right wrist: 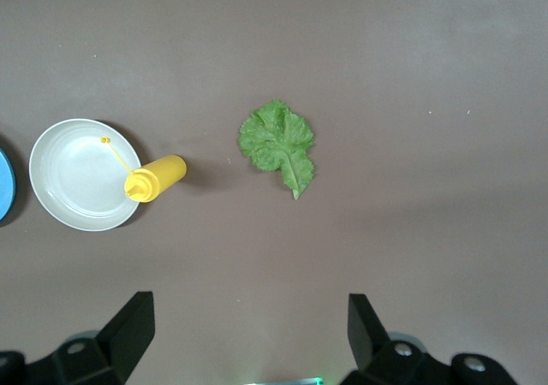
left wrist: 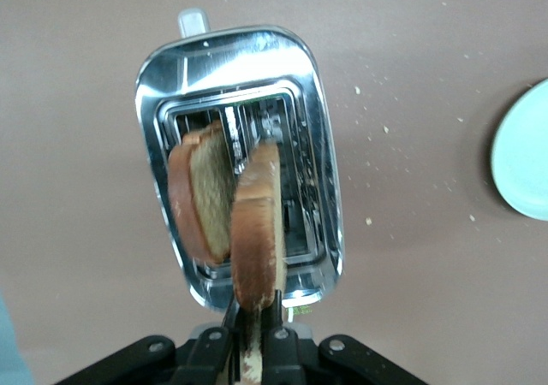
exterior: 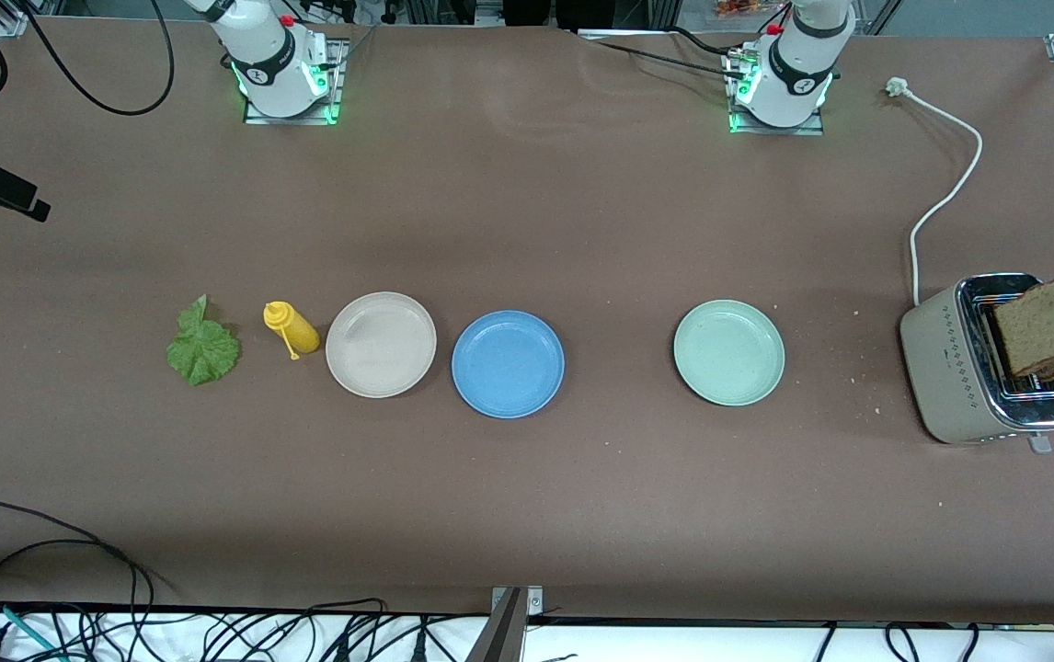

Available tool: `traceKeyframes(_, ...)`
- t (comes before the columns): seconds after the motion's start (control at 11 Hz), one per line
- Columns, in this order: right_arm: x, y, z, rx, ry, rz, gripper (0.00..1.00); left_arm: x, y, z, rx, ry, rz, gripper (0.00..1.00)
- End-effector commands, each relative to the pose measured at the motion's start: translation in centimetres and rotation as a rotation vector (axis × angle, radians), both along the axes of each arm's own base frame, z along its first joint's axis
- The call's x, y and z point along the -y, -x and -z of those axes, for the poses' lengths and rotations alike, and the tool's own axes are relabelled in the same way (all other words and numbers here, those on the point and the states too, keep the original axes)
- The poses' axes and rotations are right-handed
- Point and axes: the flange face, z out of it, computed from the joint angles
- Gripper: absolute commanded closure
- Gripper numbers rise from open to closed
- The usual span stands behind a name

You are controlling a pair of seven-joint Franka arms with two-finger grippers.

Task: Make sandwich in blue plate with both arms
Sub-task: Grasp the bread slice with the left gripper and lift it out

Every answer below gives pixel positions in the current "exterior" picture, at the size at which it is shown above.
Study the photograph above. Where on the brown bread slice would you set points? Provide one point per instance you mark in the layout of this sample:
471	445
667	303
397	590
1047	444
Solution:
1037	331

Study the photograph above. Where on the green lettuce leaf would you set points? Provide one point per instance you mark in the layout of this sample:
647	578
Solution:
203	349

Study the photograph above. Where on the yellow mustard squeeze bottle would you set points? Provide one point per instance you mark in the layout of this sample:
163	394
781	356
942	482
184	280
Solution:
299	333

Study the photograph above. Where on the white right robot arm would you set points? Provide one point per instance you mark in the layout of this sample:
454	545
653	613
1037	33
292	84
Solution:
265	46

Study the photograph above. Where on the light green plate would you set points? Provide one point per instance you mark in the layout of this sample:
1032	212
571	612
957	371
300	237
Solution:
729	352

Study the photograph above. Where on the beige plate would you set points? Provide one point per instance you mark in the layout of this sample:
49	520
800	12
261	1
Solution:
380	345

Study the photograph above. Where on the blue plate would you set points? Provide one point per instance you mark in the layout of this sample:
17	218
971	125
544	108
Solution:
509	363

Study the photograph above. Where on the beige chrome-top toaster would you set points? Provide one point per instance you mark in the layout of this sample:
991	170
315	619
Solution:
945	377

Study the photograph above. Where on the orange snack packet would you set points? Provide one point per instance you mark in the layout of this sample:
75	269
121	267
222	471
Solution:
734	7

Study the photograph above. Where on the grey metal frame box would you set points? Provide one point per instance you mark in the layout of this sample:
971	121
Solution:
541	14

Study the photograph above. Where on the metal table edge bracket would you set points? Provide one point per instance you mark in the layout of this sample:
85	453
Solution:
504	634

